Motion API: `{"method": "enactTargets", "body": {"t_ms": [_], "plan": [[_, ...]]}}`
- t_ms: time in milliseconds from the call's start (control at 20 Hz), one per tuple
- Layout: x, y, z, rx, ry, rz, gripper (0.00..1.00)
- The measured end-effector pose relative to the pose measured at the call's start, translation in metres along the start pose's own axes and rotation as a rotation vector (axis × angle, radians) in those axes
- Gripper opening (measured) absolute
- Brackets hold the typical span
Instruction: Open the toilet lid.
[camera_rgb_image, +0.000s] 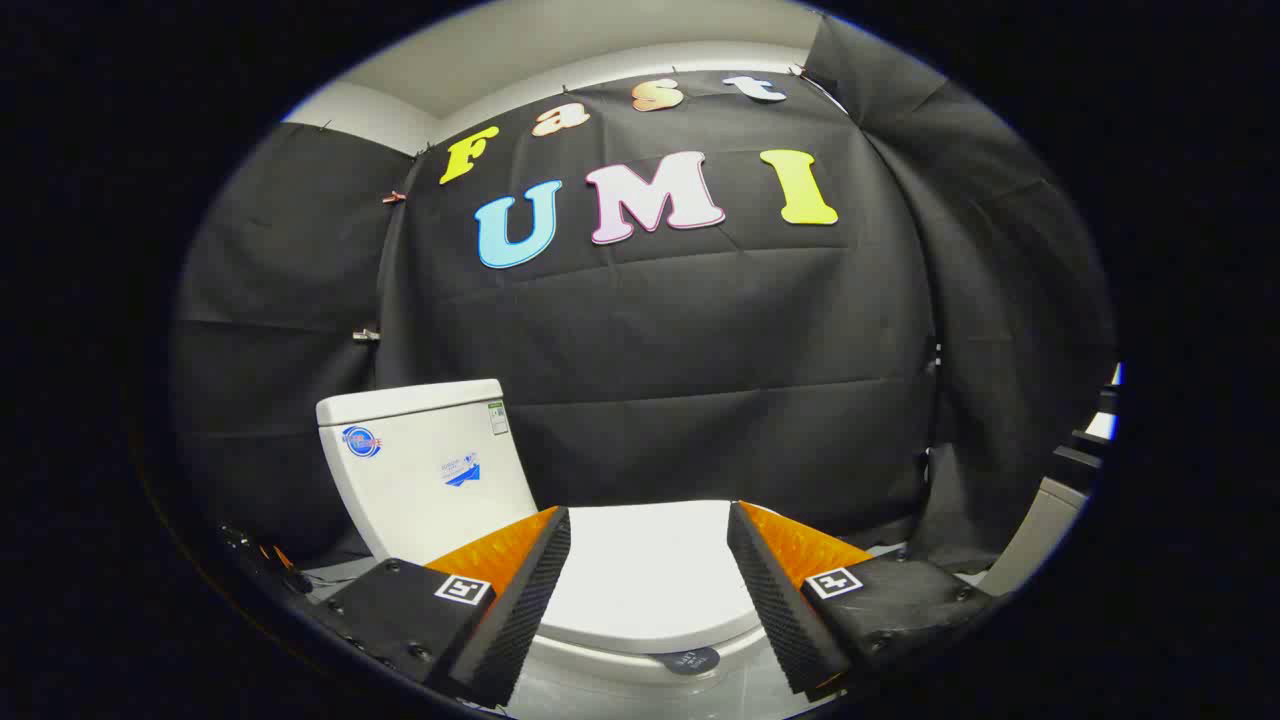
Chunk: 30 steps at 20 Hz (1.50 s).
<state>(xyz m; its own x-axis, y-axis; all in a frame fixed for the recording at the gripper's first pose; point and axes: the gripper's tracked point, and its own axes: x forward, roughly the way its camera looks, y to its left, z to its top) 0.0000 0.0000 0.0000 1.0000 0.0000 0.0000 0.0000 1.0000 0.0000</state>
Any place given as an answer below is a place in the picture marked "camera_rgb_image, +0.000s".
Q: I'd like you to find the white toilet tank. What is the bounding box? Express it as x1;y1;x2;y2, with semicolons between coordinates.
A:
316;379;542;567

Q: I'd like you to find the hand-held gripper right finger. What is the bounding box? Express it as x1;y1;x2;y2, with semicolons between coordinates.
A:
727;500;997;698

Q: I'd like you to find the black backdrop cloth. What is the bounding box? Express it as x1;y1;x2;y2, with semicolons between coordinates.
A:
170;15;1117;573

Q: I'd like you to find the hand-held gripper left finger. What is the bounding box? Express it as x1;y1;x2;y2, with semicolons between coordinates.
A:
305;505;573;709

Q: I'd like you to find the dark furniture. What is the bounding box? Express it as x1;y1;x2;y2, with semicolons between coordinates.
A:
1050;362;1121;493

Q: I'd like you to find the grey slanted panel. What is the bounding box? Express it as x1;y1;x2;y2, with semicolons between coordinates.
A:
978;477;1091;598

